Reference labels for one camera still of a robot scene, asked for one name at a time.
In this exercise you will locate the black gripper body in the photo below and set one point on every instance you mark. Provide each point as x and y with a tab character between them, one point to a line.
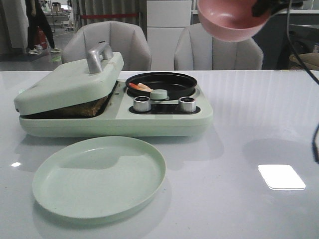
273	6

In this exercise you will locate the pink plastic bowl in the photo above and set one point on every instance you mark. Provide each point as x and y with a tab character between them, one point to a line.
230	20

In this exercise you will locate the pink shrimp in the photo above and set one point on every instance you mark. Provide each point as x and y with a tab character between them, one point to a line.
141	87

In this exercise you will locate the white bread slice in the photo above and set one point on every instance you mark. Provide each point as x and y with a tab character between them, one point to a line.
88	109

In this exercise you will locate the mint green breakfast maker base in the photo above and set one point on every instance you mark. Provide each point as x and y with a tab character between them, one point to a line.
117	119

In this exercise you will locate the dark grey kitchen counter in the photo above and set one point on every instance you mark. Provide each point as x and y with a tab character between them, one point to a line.
303	33

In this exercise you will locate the beige sofa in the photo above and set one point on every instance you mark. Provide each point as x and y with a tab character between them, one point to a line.
311	60

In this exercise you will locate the right grey upholstered chair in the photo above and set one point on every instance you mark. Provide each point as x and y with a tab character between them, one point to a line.
198	50

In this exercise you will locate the grey upholstered chair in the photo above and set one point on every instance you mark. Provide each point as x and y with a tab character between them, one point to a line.
198	50
128	39

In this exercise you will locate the white refrigerator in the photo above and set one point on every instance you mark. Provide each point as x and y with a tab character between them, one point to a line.
166	19

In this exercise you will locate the black round frying pan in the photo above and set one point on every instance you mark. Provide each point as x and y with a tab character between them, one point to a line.
177	84

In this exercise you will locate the right silver control knob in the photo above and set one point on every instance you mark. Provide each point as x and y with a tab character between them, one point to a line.
187	104

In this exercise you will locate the silver control knob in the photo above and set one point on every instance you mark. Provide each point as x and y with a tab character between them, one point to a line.
187	104
142	104

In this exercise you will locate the left grey upholstered chair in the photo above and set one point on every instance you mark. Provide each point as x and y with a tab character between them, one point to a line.
128	39

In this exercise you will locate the left silver control knob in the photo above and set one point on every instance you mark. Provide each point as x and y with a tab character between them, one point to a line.
142	104

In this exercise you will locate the walking person in black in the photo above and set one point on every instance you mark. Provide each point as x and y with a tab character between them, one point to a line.
36	18

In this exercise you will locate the mint green round plate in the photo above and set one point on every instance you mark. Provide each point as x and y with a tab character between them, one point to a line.
100	179

